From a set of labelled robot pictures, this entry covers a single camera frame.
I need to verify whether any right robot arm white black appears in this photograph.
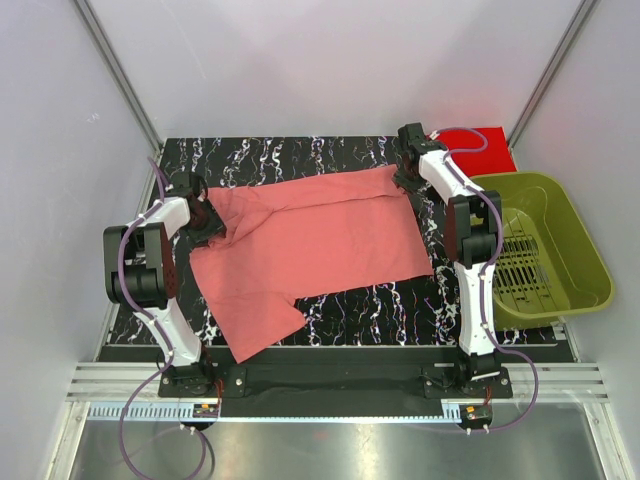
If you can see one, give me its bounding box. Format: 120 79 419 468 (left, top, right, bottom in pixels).
394 123 503 397

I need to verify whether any folded red t shirt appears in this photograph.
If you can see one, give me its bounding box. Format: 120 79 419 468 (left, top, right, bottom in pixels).
438 126 517 177

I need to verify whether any olive green plastic basket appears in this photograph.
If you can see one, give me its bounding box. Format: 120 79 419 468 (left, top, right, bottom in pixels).
473 172 615 330

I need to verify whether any right aluminium frame post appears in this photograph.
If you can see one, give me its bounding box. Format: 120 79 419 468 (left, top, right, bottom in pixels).
507 0 600 150

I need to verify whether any aluminium rail profile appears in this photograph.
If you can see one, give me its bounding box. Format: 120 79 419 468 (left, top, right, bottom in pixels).
66 362 609 404

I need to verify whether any aluminium frame post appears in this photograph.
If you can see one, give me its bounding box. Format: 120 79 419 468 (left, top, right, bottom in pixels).
507 0 600 150
71 0 164 152

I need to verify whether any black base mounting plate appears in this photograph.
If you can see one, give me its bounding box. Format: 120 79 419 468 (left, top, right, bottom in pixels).
157 347 512 399

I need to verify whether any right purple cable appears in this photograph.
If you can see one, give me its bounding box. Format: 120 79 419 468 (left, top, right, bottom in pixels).
429 127 539 435

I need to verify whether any white slotted cable duct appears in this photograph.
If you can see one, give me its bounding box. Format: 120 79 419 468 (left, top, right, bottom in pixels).
88 401 462 424

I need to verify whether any left aluminium frame post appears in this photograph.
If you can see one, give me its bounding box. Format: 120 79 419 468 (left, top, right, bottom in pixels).
71 0 164 152

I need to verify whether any pink t shirt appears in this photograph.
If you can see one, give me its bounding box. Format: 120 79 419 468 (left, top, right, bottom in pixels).
190 165 433 363

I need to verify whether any black marble pattern mat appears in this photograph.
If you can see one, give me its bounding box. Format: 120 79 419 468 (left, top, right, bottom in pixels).
105 136 565 347

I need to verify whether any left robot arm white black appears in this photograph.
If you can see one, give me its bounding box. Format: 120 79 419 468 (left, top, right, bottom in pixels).
103 172 226 398

